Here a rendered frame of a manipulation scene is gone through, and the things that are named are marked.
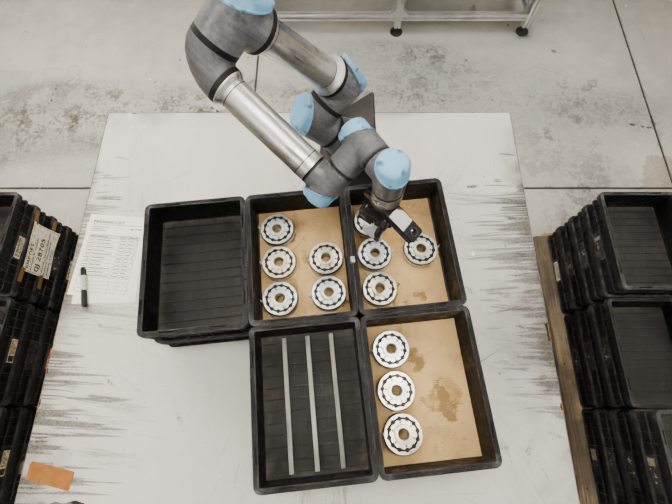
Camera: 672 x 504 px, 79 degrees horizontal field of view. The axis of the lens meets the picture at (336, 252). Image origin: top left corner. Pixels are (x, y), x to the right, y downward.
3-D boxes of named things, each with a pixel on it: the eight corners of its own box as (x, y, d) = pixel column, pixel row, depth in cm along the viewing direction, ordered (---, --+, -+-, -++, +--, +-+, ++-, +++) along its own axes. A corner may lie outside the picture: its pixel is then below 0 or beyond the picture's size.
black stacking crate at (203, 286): (161, 221, 134) (146, 205, 123) (252, 213, 135) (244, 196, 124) (155, 343, 120) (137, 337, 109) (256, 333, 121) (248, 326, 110)
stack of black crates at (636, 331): (561, 315, 189) (606, 297, 158) (626, 315, 189) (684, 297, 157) (579, 407, 175) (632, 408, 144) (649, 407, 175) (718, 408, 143)
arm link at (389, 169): (396, 137, 86) (421, 166, 84) (389, 165, 96) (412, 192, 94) (365, 155, 84) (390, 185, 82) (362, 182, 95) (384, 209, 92)
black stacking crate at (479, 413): (358, 324, 122) (360, 316, 111) (456, 314, 123) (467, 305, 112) (376, 473, 108) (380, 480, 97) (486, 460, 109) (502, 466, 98)
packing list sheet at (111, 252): (86, 214, 147) (85, 213, 147) (150, 214, 147) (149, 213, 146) (64, 303, 136) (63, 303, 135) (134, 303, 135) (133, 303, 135)
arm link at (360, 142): (320, 147, 94) (347, 182, 90) (353, 109, 89) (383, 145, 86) (338, 153, 100) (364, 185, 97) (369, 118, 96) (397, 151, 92)
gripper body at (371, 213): (373, 198, 112) (377, 175, 100) (399, 215, 110) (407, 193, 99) (357, 219, 110) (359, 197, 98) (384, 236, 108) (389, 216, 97)
